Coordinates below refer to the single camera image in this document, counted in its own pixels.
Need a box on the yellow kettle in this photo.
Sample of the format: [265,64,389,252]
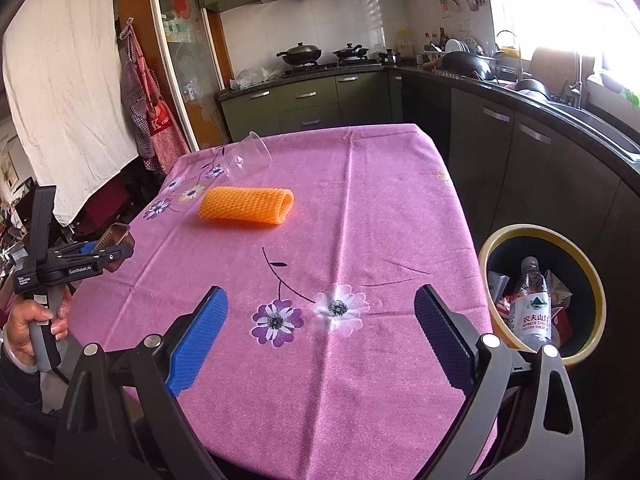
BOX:
[495,30,521,58]

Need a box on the dish rack with dishes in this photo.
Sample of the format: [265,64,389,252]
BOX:
[425,39,481,63]

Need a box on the red checked apron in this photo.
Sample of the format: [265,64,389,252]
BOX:
[117,17,191,176]

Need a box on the ribbed foil tray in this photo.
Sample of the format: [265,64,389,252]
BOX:
[95,223,132,252]

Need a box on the black lidded frying pan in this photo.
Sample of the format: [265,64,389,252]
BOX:
[332,43,369,60]

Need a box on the pink floral tablecloth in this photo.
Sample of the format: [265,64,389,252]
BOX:
[67,123,501,480]

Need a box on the steel sink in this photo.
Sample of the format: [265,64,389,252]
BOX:
[550,100,640,161]

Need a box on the yellow rimmed trash bin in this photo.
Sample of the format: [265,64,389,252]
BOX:
[478,224,607,368]

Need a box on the orange foam net sleeve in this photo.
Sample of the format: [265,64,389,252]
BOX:
[198,186,295,227]

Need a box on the steel faucet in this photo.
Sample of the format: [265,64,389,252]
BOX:
[565,52,586,108]

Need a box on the clear plastic cup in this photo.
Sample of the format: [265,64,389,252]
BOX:
[218,131,273,182]

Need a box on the red packet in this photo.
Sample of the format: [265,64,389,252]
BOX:
[550,307,573,346]

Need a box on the white hanging cloth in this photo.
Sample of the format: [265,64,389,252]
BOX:
[2,0,141,226]

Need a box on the large black wok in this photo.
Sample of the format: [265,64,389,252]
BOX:
[440,51,498,82]

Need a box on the green kitchen cabinet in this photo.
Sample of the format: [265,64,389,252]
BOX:
[217,71,403,143]

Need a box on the person's left hand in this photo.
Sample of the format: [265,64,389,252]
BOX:
[0,300,73,373]

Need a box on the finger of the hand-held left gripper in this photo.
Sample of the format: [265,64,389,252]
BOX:
[50,241,101,260]

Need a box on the white carton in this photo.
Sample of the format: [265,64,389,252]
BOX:
[487,271,511,306]
[547,270,573,306]

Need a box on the clear water bottle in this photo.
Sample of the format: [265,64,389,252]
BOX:
[509,256,553,351]

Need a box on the glass door with red decoration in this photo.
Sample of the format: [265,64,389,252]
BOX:
[147,0,233,153]

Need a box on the dark kitchen cabinet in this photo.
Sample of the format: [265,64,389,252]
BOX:
[400,67,640,461]

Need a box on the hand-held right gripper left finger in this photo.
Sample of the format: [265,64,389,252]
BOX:
[52,285,231,480]

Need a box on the person's left forearm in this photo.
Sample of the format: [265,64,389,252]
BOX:
[0,355,66,480]

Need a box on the clear plastic bag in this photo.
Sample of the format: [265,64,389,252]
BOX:
[231,66,283,90]

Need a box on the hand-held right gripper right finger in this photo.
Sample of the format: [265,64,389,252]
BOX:
[412,284,586,480]

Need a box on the black wok with lid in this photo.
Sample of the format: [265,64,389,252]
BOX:
[276,42,323,67]

